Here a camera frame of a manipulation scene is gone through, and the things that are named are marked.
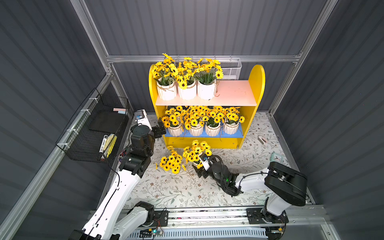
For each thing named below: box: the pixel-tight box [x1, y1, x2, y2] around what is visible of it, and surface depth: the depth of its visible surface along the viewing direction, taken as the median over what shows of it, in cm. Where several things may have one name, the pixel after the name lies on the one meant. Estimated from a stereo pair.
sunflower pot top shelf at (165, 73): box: [151, 53, 179, 101], surface depth 68 cm
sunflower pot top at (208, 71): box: [194, 58, 224, 100], surface depth 68 cm
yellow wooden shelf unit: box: [148, 64, 266, 149], surface depth 82 cm
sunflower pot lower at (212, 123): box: [202, 111, 224, 137], surface depth 86 cm
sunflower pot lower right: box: [223, 106, 246, 135], surface depth 87 cm
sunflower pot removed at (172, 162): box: [156, 145, 187, 175], surface depth 80 cm
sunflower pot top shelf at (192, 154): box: [182, 139, 213, 169], surface depth 77 cm
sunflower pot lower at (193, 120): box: [185, 106, 205, 137], surface depth 85 cm
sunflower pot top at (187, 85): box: [176, 57, 198, 100], surface depth 65 cm
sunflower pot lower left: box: [161, 106, 182, 137], surface depth 82 cm
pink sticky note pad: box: [113, 108, 127, 112], surface depth 86 cm
